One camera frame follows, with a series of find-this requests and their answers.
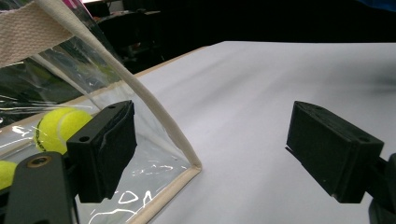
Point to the white table mat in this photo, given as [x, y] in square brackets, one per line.
[249, 109]

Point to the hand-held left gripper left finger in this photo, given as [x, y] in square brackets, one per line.
[102, 149]

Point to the yellow tennis ball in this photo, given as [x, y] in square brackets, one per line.
[59, 129]
[5, 174]

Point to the clear plastic tote bag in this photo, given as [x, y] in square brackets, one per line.
[18, 34]

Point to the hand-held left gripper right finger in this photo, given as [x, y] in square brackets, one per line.
[333, 149]

